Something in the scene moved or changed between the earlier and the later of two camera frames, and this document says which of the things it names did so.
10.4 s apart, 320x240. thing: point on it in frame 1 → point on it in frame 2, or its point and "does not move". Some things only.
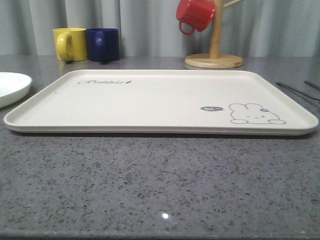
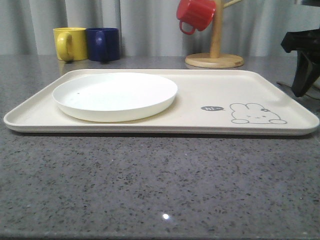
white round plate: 14,87 → 114,97
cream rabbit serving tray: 191,102 does not move
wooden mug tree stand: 215,59 does not move
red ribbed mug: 194,15 does not move
